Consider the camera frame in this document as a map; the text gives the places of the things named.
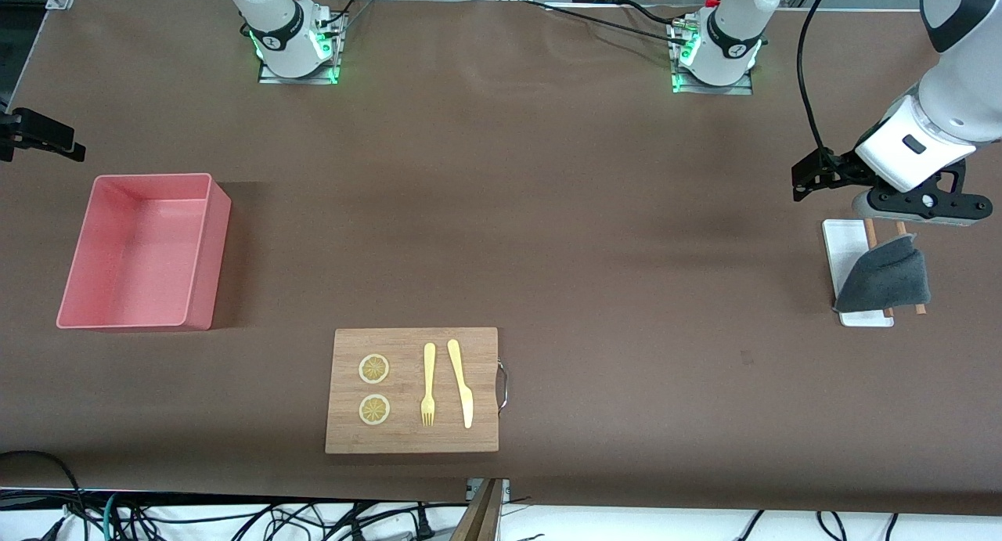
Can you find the yellow plastic fork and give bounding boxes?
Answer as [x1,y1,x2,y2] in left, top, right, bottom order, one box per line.
[420,343,437,427]

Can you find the wooden post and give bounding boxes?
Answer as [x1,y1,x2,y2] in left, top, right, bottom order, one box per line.
[452,478,506,541]

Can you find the white rectangular tray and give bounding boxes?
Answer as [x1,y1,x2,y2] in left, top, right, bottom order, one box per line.
[822,219,895,327]

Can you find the grey microfibre cloth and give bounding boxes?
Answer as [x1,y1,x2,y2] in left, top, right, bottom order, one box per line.
[834,234,932,315]

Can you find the wooden cutting board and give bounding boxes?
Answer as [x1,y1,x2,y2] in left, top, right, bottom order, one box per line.
[325,327,510,454]

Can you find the long black tabletop cable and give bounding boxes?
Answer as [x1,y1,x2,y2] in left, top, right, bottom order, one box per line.
[523,0,690,47]

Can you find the yellow plastic knife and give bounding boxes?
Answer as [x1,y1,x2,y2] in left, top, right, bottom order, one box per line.
[447,339,474,429]

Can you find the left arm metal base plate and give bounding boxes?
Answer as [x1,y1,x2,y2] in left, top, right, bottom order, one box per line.
[672,20,754,96]

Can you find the thick black floor cable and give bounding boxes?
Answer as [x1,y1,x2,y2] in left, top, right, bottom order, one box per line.
[0,450,83,541]

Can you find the pink plastic bin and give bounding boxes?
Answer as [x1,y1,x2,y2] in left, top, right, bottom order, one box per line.
[56,173,232,331]

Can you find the large table cover sheet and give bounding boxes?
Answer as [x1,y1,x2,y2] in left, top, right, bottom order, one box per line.
[0,0,1002,518]

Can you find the black base cable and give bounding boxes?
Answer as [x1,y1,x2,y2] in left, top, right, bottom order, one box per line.
[317,0,373,29]

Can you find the short black tabletop cable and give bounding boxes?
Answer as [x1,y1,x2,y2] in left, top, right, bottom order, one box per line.
[622,0,682,27]

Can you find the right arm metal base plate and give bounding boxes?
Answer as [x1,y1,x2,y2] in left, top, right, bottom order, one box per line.
[258,13,343,85]

